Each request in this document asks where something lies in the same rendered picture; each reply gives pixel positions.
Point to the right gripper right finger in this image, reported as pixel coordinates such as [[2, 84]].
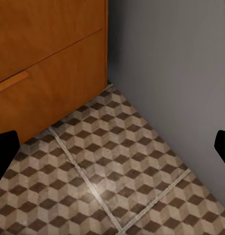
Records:
[[219, 144]]

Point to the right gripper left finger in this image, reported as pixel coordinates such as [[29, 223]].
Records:
[[9, 146]]

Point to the cabinet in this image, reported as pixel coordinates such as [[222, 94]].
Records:
[[53, 60]]

